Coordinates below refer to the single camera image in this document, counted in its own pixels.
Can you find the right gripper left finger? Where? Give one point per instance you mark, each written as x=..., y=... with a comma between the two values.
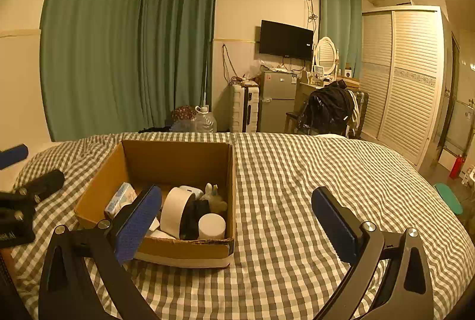
x=66, y=288

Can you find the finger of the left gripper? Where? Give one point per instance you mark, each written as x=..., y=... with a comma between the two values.
x=11, y=156
x=37, y=190

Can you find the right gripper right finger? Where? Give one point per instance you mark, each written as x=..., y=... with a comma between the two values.
x=405, y=291

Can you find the blue tissue pack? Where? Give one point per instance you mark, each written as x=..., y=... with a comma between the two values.
x=124, y=196

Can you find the beige tape roll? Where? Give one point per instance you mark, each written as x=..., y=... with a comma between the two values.
x=176, y=210

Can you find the white cylinder bottle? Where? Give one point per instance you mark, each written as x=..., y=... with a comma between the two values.
x=211, y=226

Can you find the white unicorn figurine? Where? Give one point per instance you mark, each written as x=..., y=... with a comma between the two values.
x=216, y=203

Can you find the white plush toy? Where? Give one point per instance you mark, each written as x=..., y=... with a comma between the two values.
x=155, y=231

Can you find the teal stool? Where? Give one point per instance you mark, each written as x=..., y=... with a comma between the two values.
x=449, y=198

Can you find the checkered bed quilt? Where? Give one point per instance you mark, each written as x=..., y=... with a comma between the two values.
x=284, y=264

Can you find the red fire extinguisher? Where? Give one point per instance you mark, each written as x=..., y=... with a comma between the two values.
x=456, y=168

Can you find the cardboard box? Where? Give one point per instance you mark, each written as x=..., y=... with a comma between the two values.
x=157, y=167

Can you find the large green curtain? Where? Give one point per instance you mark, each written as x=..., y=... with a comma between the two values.
x=111, y=66

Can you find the brown patterned bag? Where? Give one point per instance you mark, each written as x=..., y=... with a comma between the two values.
x=183, y=119

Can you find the clear water jug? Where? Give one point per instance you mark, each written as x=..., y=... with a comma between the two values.
x=204, y=120

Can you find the chair with black clothes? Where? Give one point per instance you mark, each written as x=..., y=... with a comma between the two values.
x=333, y=109

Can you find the wooden dressing table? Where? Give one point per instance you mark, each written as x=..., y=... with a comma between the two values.
x=322, y=84

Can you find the white suitcase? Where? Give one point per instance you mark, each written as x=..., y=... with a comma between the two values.
x=245, y=107

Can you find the silver mini fridge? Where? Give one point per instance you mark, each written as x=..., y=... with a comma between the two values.
x=277, y=97

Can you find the white louvered wardrobe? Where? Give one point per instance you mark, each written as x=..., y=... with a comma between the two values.
x=403, y=62

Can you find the oval vanity mirror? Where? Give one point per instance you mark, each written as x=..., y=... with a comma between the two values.
x=326, y=56

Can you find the small green curtain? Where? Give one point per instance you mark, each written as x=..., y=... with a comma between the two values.
x=341, y=21

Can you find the black wall television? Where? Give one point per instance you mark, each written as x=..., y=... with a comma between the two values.
x=285, y=40

